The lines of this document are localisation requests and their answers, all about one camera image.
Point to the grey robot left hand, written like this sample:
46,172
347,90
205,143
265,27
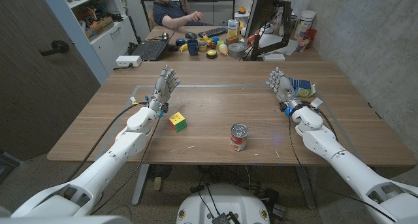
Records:
162,90

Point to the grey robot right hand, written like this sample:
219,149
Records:
282,88

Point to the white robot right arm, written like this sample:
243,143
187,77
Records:
343,165

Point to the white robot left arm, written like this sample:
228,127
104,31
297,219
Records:
107,158

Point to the blue green food package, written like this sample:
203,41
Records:
303,87

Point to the red white soup can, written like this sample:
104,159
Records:
238,139

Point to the flat white box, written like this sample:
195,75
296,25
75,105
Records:
273,57

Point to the multicoloured puzzle cube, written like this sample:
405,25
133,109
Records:
178,122

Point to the black laptop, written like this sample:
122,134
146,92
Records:
150,50

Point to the white power strip box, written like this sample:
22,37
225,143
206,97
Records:
128,61

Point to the yellow toy banana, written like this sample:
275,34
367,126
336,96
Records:
183,48

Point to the clear drinking glass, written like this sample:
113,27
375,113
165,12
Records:
301,44

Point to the white paper sheet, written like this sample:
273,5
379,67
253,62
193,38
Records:
272,41

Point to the black blue tape roll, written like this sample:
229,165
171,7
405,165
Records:
180,42

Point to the dark blue mug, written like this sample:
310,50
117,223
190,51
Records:
193,47

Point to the orange red toy piece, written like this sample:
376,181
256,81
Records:
250,39

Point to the stacked coloured toy cups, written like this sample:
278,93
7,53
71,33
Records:
203,45

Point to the yellow black push button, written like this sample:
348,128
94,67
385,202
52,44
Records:
211,54

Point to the black computer mouse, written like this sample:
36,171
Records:
191,35

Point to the white shelf cabinet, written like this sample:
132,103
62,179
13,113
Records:
112,44

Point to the white wipes canister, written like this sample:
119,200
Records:
304,24

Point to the brown wooden block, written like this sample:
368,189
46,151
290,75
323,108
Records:
232,40

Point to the yellow toy pear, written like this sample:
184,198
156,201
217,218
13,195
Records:
223,49

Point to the black keyboard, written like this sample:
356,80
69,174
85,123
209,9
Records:
213,32

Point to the person in dark shirt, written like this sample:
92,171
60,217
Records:
171,13

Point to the white blue yellow carton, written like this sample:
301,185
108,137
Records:
232,28

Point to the black floor fan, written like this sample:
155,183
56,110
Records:
159,171

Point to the black computer monitor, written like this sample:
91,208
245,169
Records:
264,8

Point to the cardboard box with toys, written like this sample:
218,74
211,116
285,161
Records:
101,27

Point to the orange toy on shelf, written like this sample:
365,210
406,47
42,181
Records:
241,10

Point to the dark wooden door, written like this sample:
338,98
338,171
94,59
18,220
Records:
36,87

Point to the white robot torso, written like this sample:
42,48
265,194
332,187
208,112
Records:
223,204

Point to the grey duct tape roll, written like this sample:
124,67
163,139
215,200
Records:
236,50

